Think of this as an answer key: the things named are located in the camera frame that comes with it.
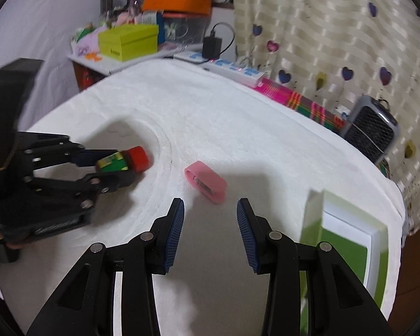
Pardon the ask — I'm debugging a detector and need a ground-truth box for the plaid cloth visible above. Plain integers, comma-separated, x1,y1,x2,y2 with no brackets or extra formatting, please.
255,77,347,134

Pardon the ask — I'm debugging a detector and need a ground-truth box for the black power adapter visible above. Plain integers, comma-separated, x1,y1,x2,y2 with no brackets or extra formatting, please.
203,37,218,58

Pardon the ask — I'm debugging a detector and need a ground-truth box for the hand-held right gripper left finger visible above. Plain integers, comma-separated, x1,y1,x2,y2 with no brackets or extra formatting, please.
26,198,185,336

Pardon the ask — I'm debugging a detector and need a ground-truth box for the pink plush toy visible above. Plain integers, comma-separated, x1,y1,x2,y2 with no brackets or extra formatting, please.
115,10,142,27

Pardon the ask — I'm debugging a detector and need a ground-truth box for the orange box lid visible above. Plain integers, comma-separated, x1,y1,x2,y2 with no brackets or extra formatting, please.
142,0,212,16

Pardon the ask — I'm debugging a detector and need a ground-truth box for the white side table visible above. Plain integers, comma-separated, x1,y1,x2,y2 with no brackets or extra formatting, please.
68,47,177,93

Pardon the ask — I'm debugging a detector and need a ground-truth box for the heart-print curtain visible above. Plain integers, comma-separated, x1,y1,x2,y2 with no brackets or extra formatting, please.
231,0,420,235

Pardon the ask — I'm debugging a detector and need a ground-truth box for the pale pink cloth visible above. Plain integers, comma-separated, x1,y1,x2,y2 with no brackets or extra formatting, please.
72,24,100,57

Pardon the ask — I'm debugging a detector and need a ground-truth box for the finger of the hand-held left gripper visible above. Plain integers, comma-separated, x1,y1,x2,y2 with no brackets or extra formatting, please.
23,169,136,215
19,131,109,170

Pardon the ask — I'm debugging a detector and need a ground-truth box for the lime green shoebox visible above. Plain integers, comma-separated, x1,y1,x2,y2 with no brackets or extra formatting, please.
98,24,160,62

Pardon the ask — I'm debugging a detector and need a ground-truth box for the green cardboard box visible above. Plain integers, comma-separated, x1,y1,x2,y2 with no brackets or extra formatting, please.
298,189,390,336

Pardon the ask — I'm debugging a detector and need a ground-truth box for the grey fan heater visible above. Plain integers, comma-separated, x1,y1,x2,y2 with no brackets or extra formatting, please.
339,94,400,163

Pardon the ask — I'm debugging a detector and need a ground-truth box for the white power strip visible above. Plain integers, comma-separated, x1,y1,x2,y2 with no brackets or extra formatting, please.
173,51,265,88

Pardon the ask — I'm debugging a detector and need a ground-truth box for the pink plastic clip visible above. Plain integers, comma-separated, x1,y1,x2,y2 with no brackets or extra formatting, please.
184,161,227,204

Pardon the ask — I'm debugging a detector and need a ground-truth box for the small red-capped bottle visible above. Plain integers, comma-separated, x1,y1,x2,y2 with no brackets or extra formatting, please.
95,146,150,174

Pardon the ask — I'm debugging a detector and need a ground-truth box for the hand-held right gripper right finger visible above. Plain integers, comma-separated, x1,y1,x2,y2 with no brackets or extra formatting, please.
236,198,394,336

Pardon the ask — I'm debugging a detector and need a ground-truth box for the black adapter cable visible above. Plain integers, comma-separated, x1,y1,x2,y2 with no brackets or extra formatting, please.
212,23,237,58

